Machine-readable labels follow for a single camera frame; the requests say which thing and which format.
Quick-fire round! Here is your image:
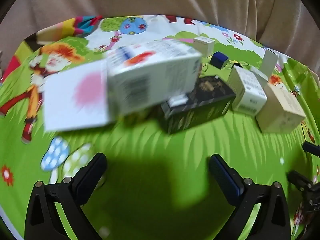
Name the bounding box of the tall white box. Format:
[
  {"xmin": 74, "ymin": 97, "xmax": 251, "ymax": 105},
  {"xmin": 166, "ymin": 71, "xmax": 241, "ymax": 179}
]
[{"xmin": 260, "ymin": 48, "xmax": 279, "ymax": 78}]

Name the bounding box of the beige cardboard box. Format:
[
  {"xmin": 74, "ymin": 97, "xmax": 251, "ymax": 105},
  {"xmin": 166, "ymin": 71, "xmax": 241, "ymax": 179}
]
[{"xmin": 255, "ymin": 76, "xmax": 307, "ymax": 133}]

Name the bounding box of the small white box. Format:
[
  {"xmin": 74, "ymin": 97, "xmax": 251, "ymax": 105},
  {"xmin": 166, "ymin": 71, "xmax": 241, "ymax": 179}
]
[{"xmin": 193, "ymin": 36, "xmax": 215, "ymax": 57}]

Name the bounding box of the white cube box grey label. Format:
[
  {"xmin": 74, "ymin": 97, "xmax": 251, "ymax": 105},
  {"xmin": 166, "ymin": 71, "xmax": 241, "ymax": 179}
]
[{"xmin": 227, "ymin": 65, "xmax": 268, "ymax": 117}]

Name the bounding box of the white box with orange spot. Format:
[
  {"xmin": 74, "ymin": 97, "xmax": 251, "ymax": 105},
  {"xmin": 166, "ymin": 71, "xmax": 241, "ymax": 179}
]
[{"xmin": 107, "ymin": 39, "xmax": 203, "ymax": 117}]

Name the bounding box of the white box with pink dot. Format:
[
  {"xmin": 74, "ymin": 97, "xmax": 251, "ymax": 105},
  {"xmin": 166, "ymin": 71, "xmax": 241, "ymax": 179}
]
[{"xmin": 43, "ymin": 60, "xmax": 111, "ymax": 132}]

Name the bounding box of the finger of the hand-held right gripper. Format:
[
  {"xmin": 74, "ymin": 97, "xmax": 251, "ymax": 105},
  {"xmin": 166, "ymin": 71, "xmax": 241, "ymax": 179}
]
[
  {"xmin": 287, "ymin": 171, "xmax": 314, "ymax": 190},
  {"xmin": 302, "ymin": 141, "xmax": 320, "ymax": 157}
]

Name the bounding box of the dark blue box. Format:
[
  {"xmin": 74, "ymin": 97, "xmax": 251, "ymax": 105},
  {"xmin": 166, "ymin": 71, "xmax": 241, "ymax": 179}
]
[{"xmin": 210, "ymin": 51, "xmax": 229, "ymax": 69}]

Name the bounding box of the cartoon printed green cloth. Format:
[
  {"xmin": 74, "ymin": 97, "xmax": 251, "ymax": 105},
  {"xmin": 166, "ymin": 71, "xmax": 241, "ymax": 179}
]
[{"xmin": 0, "ymin": 15, "xmax": 320, "ymax": 240}]

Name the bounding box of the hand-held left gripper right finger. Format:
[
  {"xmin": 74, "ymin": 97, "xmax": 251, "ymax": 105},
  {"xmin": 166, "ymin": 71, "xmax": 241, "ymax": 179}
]
[{"xmin": 209, "ymin": 154, "xmax": 292, "ymax": 240}]

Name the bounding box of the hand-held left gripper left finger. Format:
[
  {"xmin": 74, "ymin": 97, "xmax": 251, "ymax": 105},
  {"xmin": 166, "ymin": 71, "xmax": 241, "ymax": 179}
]
[{"xmin": 25, "ymin": 152, "xmax": 108, "ymax": 240}]

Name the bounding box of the black patterned box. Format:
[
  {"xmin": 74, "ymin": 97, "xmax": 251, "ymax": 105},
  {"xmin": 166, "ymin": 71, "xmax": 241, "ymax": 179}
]
[{"xmin": 160, "ymin": 75, "xmax": 237, "ymax": 134}]

